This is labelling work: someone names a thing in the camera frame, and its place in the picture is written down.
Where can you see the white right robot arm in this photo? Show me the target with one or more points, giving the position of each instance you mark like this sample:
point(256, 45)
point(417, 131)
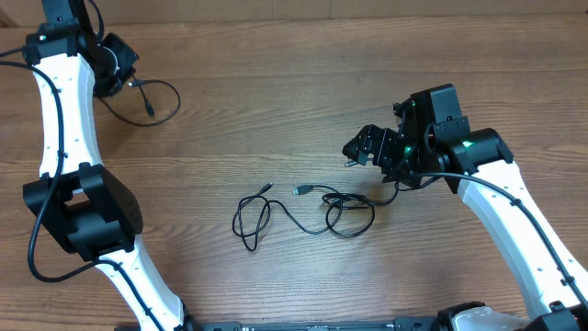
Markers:
point(483, 172)

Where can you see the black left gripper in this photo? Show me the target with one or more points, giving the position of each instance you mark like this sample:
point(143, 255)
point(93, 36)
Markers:
point(129, 54)

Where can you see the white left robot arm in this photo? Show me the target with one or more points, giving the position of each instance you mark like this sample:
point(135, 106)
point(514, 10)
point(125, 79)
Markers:
point(83, 206)

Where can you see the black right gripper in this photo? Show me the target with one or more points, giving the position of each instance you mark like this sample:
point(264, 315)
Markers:
point(387, 142)

